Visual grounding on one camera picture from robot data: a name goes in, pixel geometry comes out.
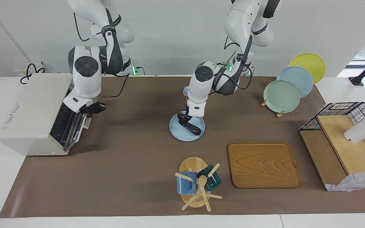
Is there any white cup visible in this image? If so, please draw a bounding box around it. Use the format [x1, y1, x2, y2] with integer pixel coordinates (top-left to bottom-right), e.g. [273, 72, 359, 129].
[344, 118, 365, 143]

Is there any yellow plate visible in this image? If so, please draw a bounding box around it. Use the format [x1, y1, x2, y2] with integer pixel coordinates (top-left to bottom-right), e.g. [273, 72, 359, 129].
[289, 53, 326, 84]

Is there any small light blue plate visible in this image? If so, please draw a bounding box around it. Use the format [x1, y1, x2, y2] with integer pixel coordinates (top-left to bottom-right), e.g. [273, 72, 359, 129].
[169, 113, 206, 142]

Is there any toaster oven glass door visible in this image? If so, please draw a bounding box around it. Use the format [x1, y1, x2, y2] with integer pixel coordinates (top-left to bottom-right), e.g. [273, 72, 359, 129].
[63, 111, 90, 152]

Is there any black oven power cable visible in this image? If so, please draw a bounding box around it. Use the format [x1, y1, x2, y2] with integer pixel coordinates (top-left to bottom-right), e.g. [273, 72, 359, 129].
[20, 63, 46, 85]

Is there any wooden plate rack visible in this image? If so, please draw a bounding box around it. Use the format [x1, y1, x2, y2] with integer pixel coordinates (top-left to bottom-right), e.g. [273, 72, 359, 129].
[261, 99, 285, 118]

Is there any wooden mug tree stand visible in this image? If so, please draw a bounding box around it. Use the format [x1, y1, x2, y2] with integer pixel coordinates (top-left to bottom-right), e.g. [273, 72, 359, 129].
[175, 156, 223, 212]

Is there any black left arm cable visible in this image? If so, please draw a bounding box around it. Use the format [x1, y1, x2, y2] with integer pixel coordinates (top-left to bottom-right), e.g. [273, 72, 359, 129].
[213, 35, 253, 96]

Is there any white marbled cloth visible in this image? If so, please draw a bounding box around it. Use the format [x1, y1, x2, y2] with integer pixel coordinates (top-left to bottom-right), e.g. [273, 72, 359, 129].
[326, 170, 365, 192]

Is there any brown table mat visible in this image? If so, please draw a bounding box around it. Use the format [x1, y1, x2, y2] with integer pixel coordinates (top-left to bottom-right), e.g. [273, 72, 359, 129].
[0, 76, 365, 218]

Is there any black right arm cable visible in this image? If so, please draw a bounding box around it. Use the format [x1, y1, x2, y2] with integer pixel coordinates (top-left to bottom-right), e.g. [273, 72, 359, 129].
[74, 12, 130, 98]

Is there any blue mug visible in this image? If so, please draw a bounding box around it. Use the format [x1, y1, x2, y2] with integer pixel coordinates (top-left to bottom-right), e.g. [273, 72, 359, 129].
[176, 171, 198, 195]

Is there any white wall power outlet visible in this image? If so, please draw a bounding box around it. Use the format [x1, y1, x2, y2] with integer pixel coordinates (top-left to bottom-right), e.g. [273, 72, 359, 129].
[14, 61, 45, 78]

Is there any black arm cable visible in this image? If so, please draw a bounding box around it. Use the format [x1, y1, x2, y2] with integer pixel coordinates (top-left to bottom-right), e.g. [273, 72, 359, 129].
[213, 35, 253, 96]
[74, 12, 130, 98]

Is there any wooden serving tray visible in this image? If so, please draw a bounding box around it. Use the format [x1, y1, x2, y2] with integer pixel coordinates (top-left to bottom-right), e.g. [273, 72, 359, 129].
[228, 142, 303, 189]

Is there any wooden shelf with wire basket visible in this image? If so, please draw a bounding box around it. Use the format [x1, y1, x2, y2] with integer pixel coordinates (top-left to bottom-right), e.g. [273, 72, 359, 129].
[299, 102, 365, 192]

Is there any dark purple eggplant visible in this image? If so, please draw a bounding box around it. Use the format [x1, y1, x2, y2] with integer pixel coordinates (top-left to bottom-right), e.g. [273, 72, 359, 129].
[182, 120, 202, 135]

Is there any large light blue plate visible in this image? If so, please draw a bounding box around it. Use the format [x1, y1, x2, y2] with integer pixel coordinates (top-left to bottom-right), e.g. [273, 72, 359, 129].
[276, 66, 314, 98]

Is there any pale green plate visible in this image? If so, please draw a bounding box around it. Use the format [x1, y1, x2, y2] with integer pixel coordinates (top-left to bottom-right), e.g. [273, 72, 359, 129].
[263, 80, 301, 113]

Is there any dark green mug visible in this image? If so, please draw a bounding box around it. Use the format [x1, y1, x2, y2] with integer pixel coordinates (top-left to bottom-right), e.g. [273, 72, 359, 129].
[197, 165, 222, 192]

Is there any white toaster oven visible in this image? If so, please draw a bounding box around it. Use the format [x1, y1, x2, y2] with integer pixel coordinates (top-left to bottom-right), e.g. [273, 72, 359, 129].
[0, 73, 90, 156]

